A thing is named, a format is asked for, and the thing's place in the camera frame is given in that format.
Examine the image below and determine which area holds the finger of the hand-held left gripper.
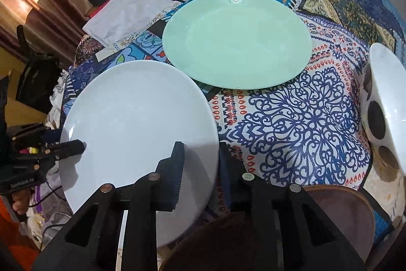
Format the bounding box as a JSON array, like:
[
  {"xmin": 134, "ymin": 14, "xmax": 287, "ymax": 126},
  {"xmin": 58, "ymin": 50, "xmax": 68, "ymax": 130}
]
[
  {"xmin": 12, "ymin": 123, "xmax": 60, "ymax": 145},
  {"xmin": 41, "ymin": 140, "xmax": 86, "ymax": 164}
]

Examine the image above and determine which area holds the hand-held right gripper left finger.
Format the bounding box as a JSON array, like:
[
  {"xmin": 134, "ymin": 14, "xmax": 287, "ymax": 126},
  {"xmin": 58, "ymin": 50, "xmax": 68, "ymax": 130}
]
[{"xmin": 32, "ymin": 141, "xmax": 186, "ymax": 271}]

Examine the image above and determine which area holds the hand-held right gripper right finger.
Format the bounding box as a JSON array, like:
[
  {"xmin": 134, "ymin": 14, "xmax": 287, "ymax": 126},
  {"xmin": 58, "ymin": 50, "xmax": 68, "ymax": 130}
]
[{"xmin": 219, "ymin": 141, "xmax": 371, "ymax": 271}]

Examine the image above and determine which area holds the white plate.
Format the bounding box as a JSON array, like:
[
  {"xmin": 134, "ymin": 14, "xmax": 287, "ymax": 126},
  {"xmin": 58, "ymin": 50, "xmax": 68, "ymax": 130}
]
[{"xmin": 60, "ymin": 60, "xmax": 220, "ymax": 248}]

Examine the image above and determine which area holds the person's left hand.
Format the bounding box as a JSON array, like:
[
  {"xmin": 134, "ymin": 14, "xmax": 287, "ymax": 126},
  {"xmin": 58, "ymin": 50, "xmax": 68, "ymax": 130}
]
[{"xmin": 9, "ymin": 190, "xmax": 34, "ymax": 216}]

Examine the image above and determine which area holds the white frilly cloth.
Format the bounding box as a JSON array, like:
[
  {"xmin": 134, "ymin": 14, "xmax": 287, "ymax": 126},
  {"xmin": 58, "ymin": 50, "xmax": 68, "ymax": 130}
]
[{"xmin": 44, "ymin": 72, "xmax": 75, "ymax": 227}]

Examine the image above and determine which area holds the black backpack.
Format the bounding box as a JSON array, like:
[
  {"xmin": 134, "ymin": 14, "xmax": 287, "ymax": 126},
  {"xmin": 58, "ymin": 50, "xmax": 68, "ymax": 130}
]
[{"xmin": 16, "ymin": 25, "xmax": 65, "ymax": 114}]

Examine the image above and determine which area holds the patchwork printed blanket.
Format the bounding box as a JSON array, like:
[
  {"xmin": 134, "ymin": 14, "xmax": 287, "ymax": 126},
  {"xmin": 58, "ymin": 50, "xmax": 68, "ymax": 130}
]
[{"xmin": 60, "ymin": 0, "xmax": 406, "ymax": 271}]

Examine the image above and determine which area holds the brown plate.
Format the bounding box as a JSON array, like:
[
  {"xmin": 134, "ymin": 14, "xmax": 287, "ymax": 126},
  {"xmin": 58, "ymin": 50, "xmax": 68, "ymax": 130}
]
[{"xmin": 159, "ymin": 185, "xmax": 376, "ymax": 271}]

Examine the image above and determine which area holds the green plate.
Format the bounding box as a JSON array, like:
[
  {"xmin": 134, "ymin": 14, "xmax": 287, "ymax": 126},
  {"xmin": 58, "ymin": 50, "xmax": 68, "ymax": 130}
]
[{"xmin": 162, "ymin": 0, "xmax": 313, "ymax": 89}]

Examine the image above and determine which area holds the white folded cloth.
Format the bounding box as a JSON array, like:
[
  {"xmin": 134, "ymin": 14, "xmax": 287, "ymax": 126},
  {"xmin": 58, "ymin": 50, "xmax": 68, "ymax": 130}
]
[{"xmin": 83, "ymin": 0, "xmax": 178, "ymax": 46}]

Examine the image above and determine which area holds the white bowl with dark dots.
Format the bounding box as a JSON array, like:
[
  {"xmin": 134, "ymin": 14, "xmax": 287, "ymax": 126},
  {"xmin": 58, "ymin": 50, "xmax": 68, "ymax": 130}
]
[{"xmin": 362, "ymin": 43, "xmax": 406, "ymax": 176}]

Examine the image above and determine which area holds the black cable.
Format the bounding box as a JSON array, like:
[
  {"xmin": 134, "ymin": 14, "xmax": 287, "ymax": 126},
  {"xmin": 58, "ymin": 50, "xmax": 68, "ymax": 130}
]
[{"xmin": 30, "ymin": 180, "xmax": 75, "ymax": 235}]

